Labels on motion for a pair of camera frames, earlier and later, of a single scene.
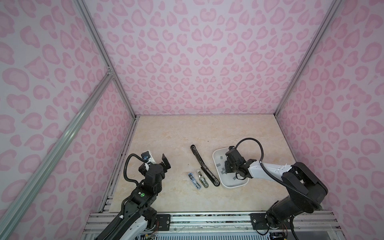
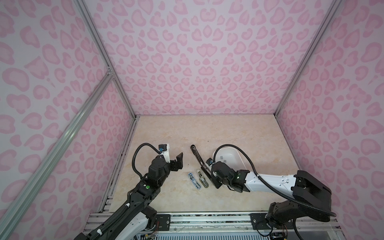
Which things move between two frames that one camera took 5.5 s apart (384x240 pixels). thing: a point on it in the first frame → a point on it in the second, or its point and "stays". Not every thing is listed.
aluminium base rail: x=97 y=222 stays
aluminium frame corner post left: x=105 y=55 stays
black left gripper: x=164 y=169 → x=175 y=167
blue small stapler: x=196 y=183 stays
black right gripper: x=226 y=163 → x=213 y=178
